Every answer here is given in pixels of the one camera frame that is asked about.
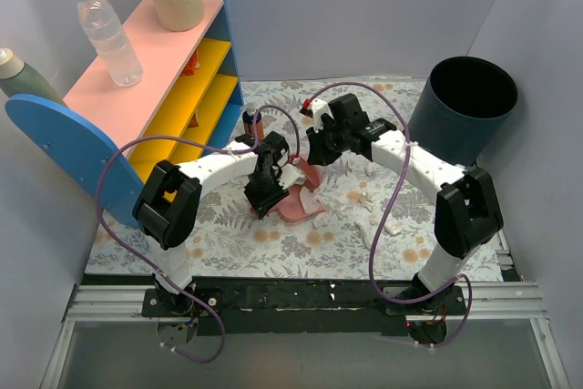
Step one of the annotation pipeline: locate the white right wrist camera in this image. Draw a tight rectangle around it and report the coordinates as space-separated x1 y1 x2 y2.
300 98 332 133

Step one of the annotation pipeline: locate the pink hand brush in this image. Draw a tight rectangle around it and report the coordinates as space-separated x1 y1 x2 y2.
291 156 322 191

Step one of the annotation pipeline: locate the dark blue trash bin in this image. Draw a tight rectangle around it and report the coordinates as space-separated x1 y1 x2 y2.
407 56 518 166

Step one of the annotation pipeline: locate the blue pink yellow shelf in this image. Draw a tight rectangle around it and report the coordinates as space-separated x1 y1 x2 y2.
5 0 242 226

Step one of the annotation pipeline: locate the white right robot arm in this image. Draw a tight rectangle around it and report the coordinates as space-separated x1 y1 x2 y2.
301 94 504 314

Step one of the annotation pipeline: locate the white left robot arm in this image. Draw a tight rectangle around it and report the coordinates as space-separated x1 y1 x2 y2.
132 132 303 316

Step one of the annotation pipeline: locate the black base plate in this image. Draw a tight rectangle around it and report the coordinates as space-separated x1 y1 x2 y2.
141 277 466 336

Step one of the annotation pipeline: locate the green metal bottle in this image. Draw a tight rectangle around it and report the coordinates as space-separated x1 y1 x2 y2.
1 48 66 107

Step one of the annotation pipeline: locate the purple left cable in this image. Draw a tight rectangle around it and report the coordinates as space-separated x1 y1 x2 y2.
94 104 302 364

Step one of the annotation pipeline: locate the clear plastic water bottle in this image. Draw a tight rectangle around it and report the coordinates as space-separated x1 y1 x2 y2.
77 0 143 87

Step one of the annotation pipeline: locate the brown small bottle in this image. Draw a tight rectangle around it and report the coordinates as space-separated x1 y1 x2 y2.
241 104 265 140

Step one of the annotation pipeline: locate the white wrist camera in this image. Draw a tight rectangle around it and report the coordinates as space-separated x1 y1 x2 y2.
279 163 306 189
300 98 332 133

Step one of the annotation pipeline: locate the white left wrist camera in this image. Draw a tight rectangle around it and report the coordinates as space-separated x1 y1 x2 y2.
279 163 306 189

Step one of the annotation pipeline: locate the floral table mat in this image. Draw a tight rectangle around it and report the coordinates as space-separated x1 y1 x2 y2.
86 78 502 281

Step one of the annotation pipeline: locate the pink dustpan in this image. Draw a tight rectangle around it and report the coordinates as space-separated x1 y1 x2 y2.
269 185 315 223

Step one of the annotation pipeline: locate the orange item in shelf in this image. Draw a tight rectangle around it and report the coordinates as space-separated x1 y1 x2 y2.
180 50 199 76

